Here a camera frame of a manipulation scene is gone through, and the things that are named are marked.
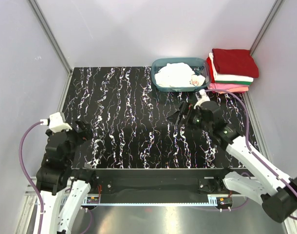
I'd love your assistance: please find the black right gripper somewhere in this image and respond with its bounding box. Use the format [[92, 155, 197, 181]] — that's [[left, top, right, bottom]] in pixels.
[[167, 101, 212, 133]]

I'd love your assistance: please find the white t-shirt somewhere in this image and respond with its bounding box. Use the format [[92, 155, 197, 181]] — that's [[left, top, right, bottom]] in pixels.
[[154, 62, 205, 88]]

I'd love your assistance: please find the teal plastic bin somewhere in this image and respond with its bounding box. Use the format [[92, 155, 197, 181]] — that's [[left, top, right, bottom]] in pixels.
[[151, 58, 211, 92]]

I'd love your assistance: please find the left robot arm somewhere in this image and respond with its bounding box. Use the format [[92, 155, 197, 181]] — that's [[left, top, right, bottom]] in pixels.
[[36, 120, 98, 234]]

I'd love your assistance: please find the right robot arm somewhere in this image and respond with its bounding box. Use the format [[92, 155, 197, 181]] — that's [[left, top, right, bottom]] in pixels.
[[167, 101, 297, 223]]

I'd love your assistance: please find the pink folded shirt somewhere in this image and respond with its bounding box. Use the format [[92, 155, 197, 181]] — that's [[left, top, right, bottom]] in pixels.
[[208, 83, 249, 93]]

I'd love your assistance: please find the green folded shirt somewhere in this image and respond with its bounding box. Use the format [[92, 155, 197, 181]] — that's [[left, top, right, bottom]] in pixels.
[[215, 81, 252, 86]]

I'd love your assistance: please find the dark red folded shirt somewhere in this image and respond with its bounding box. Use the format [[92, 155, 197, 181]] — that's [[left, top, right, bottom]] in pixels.
[[212, 48, 259, 78]]

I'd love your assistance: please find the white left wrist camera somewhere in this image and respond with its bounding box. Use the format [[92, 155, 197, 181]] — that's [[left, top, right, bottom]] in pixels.
[[40, 112, 72, 133]]

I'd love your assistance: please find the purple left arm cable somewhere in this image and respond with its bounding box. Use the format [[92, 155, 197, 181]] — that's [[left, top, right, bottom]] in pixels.
[[19, 120, 49, 234]]

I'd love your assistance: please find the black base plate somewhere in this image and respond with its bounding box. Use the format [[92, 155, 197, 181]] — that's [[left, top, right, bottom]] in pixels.
[[70, 168, 244, 195]]

